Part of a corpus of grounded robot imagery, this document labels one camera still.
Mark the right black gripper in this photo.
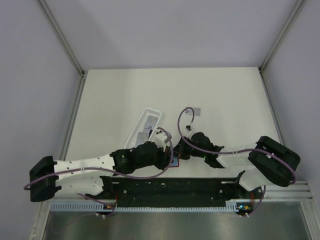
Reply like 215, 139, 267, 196
169, 136, 207, 160

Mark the red leather card holder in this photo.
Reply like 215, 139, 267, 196
170, 157, 180, 168

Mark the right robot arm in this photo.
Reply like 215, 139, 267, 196
174, 132, 301, 198

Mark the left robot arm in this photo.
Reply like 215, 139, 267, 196
24, 141, 174, 203

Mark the middle card in basket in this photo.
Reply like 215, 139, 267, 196
142, 126, 153, 135

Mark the silver card on table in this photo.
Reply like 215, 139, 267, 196
184, 107, 201, 116

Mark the white plastic basket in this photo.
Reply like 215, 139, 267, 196
124, 107, 162, 149

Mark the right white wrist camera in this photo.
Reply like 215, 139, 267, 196
185, 124, 195, 133

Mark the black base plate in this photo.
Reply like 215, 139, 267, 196
91, 177, 263, 207

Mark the white slotted cable duct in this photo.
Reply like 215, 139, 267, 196
50, 201, 253, 212

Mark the aluminium frame rail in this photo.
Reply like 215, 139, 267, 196
263, 180, 313, 202

